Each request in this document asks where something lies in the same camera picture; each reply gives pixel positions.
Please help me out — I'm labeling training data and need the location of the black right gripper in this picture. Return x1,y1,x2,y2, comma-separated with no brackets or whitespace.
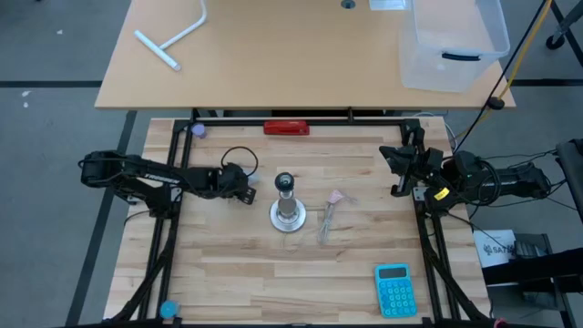
380,126,446,198

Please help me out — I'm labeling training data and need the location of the silver table lamp base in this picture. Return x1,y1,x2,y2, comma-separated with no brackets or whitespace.
268,171,307,234

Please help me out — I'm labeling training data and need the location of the red stapler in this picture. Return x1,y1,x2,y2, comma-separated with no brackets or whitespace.
262,119,311,137

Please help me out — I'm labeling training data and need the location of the clear plastic storage bin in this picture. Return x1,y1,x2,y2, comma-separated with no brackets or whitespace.
398,0,511,94

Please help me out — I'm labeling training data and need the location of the white printed box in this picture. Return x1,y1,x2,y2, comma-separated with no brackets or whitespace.
472,229,518,269

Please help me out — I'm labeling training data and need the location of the blue calculator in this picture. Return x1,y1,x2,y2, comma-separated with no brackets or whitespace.
373,262,419,319

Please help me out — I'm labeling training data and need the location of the beige desk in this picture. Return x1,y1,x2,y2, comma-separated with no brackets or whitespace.
94,0,517,110

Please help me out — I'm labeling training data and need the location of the small blue round cap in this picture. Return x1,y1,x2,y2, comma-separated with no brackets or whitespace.
159,300,181,320

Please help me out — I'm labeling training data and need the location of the white sheet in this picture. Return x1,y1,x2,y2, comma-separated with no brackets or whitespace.
368,0,407,12

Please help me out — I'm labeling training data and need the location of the black side cart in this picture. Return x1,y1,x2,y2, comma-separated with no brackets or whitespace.
481,231,583,328

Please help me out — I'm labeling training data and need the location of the black rolling stand leg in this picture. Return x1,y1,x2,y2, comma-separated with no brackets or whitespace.
545,0,583,51

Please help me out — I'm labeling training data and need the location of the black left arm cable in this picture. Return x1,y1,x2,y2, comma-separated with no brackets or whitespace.
220,145,260,181

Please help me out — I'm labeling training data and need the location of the black aluminium table frame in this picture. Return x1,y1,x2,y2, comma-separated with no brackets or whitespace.
108,108,491,328

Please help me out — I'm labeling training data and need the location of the clear lamp power cord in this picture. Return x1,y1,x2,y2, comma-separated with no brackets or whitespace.
281,193,360,252

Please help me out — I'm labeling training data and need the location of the black hanging cable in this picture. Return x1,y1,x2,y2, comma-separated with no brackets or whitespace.
453,0,550,156

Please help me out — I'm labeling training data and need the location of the yellow hanging cable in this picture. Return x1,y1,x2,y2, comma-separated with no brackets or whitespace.
455,0,555,142

